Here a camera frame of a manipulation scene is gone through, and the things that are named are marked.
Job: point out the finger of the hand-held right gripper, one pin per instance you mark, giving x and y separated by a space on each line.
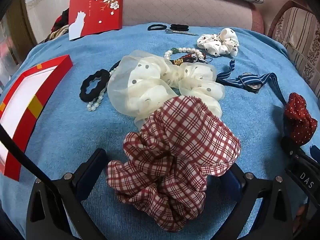
315 152
291 147

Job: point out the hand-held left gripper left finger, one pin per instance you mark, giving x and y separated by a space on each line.
92 177

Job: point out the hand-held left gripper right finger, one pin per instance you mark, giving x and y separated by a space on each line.
233 185

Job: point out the red white-dotted scrunchie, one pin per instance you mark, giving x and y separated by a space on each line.
300 120

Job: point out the red plaid scrunchie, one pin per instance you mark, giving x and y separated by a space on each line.
180 140

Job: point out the black scrunchie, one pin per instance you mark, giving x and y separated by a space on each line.
86 90

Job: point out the red box tray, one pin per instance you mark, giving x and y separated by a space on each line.
42 97

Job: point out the cream organza dotted scrunchie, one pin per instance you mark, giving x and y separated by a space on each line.
150 85

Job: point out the white cherry print scrunchie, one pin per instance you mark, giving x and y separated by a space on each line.
212 43

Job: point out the blue blanket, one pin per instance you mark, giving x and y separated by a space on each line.
250 130

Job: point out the patterned sofa armrest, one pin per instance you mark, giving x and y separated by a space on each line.
300 37

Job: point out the brown bead charm with gold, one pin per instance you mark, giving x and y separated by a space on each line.
186 56

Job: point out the pile of clothes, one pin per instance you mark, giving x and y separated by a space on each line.
60 22

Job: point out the metal hair clip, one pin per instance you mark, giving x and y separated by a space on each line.
175 31

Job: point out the red floral box lid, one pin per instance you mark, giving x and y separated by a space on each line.
95 10

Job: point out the pink sofa cushion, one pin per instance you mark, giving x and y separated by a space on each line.
187 7

